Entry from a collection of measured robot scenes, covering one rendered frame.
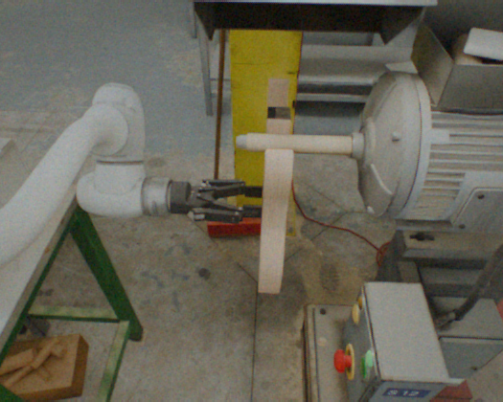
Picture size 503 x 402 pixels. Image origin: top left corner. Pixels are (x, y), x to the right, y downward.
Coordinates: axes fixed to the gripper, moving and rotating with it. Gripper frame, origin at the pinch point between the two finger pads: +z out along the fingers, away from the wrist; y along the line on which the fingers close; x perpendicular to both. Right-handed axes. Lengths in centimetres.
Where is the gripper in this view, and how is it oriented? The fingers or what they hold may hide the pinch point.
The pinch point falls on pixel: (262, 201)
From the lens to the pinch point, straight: 83.7
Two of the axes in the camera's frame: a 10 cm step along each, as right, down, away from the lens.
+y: -0.5, 6.0, -8.0
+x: 0.2, -8.0, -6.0
